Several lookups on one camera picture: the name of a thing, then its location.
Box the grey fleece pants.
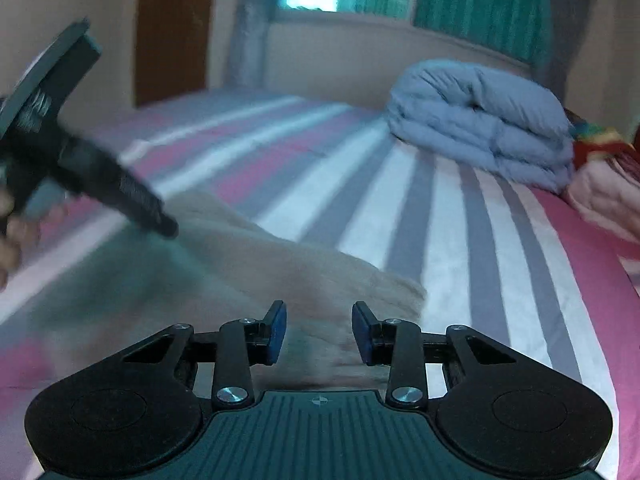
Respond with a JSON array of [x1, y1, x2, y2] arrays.
[[26, 192, 426, 390]]

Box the person's left hand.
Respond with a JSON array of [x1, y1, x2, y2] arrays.
[[0, 188, 67, 289]]

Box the striped pink grey bed sheet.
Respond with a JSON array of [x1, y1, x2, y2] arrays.
[[1, 92, 639, 479]]

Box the brown wooden door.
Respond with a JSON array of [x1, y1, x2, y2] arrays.
[[134, 0, 213, 107]]

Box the folded blue comforter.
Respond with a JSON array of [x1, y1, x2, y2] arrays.
[[385, 60, 574, 193]]

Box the folded pink blanket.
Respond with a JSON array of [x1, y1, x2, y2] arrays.
[[564, 158, 639, 243]]

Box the colourful folded clothes pile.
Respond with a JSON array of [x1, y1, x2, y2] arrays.
[[573, 122, 639, 181]]

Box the grey blue curtain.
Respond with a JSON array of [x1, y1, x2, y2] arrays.
[[224, 0, 279, 89]]

